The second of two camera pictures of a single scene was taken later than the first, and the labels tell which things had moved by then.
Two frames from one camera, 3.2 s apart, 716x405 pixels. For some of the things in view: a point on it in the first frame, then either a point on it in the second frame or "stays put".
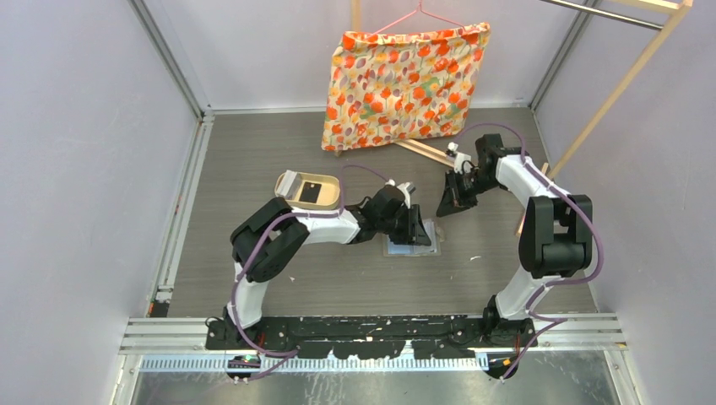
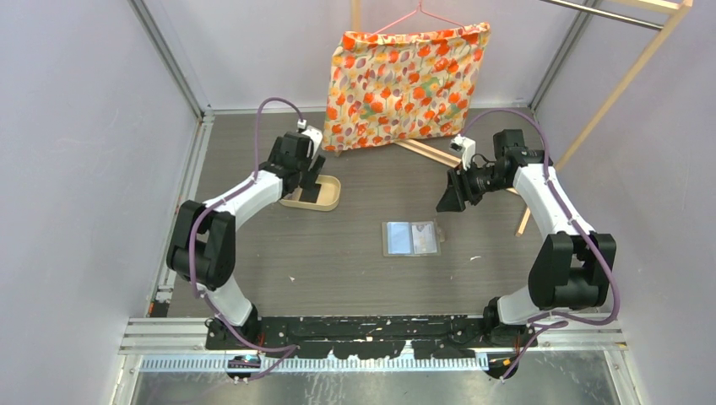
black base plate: x=369 y=337 stays put
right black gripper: x=450 y=206 stays put
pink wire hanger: x=419 y=8 stays put
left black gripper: x=414 y=232 to x=311 y=168
